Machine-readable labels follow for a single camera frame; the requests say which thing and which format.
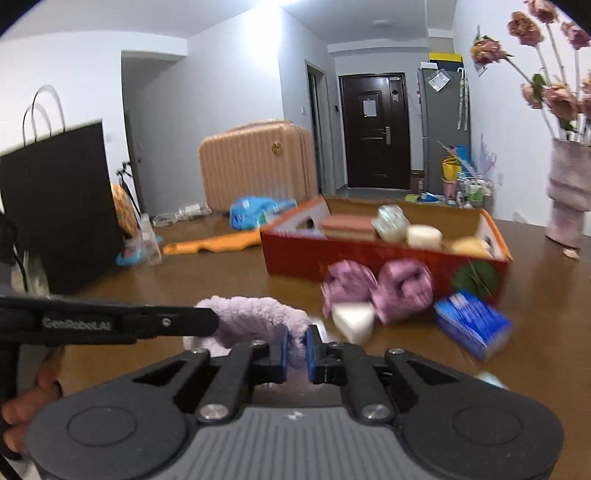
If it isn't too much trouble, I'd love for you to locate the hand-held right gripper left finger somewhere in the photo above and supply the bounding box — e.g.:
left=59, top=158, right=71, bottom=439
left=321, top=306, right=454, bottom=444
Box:
left=131, top=325, right=291, bottom=424

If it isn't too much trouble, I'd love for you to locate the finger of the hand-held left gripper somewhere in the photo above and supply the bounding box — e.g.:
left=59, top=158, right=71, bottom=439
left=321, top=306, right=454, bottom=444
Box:
left=122, top=304, right=220, bottom=335

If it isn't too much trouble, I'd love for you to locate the iridescent clear ball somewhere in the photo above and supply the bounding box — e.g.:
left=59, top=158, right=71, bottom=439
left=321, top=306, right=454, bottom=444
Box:
left=372, top=204, right=411, bottom=243

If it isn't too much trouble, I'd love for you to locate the pile of household clutter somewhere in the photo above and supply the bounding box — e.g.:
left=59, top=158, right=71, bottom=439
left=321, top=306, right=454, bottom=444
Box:
left=406, top=138, right=498, bottom=209

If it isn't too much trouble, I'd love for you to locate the dark brown entrance door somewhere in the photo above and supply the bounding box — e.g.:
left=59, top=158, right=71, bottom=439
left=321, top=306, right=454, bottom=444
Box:
left=338, top=71, right=411, bottom=190

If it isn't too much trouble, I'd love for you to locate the red cardboard box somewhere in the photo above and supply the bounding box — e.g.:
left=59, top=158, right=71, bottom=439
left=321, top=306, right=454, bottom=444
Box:
left=259, top=195, right=512, bottom=308

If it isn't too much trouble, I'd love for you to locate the wall photo card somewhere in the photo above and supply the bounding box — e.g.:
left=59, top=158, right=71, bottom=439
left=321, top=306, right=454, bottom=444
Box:
left=472, top=25, right=490, bottom=77

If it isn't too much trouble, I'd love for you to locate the bunch of dried pink roses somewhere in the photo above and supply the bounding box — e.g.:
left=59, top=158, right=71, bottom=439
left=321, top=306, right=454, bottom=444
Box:
left=470, top=0, right=591, bottom=139

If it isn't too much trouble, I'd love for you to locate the pink textured vase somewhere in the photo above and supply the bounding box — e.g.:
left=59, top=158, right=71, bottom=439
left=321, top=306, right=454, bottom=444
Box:
left=545, top=137, right=591, bottom=249

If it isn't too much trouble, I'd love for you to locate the blue and white packet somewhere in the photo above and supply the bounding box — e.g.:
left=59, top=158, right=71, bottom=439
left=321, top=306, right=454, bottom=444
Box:
left=434, top=291, right=513, bottom=361

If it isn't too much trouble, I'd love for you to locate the white triangular sponge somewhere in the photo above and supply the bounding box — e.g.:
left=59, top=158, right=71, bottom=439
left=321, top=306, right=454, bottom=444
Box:
left=331, top=302, right=375, bottom=344

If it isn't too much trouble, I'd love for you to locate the yellow and black box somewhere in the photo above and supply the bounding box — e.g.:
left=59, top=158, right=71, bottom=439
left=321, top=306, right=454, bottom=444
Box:
left=428, top=52, right=464, bottom=69

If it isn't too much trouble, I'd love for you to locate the clear plastic container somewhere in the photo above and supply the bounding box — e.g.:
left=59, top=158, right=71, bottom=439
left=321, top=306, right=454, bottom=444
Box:
left=115, top=235, right=151, bottom=268

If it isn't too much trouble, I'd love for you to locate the orange patterned bag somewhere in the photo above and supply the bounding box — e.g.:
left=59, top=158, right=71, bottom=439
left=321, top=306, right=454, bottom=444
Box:
left=111, top=184, right=139, bottom=238

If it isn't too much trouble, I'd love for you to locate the white charger with cable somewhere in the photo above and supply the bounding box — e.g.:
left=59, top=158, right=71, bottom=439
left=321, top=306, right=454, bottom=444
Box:
left=152, top=203, right=213, bottom=227

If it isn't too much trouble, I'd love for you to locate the grey interior door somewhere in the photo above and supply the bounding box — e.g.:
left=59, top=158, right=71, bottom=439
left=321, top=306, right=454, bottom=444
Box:
left=305, top=62, right=334, bottom=195

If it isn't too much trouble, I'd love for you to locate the grey refrigerator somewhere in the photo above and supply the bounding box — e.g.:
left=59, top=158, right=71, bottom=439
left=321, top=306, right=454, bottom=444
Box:
left=417, top=66, right=472, bottom=195

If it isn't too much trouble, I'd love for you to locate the small clear spray bottle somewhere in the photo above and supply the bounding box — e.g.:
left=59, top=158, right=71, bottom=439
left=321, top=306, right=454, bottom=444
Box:
left=141, top=213, right=163, bottom=266

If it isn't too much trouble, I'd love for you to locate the blue printed tissue pack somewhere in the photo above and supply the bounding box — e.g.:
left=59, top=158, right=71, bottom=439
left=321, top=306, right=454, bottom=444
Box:
left=229, top=196, right=298, bottom=230

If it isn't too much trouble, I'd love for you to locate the purple fluffy headband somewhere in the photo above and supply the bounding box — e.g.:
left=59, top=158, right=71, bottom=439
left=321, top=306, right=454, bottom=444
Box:
left=182, top=295, right=312, bottom=365

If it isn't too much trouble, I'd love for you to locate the person's left hand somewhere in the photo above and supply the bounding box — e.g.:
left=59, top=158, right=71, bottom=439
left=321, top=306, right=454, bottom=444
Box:
left=0, top=346, right=64, bottom=455

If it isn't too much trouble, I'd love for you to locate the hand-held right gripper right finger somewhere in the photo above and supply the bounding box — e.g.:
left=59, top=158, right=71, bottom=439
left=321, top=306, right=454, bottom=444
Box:
left=305, top=324, right=462, bottom=424

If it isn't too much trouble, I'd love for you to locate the hanging folded umbrella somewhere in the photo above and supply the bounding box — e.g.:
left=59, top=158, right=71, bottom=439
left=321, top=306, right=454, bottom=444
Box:
left=456, top=68, right=469, bottom=131

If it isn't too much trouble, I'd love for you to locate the pink ribbed suitcase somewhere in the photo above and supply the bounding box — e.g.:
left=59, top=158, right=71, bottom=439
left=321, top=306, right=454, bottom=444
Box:
left=198, top=120, right=319, bottom=213

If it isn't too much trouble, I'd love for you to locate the black paper shopping bag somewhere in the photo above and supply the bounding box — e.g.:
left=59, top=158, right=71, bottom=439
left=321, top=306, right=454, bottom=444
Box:
left=0, top=85, right=125, bottom=296

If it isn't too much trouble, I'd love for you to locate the pink layered sponge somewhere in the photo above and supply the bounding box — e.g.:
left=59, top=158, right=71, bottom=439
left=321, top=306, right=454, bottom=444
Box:
left=320, top=213, right=378, bottom=243

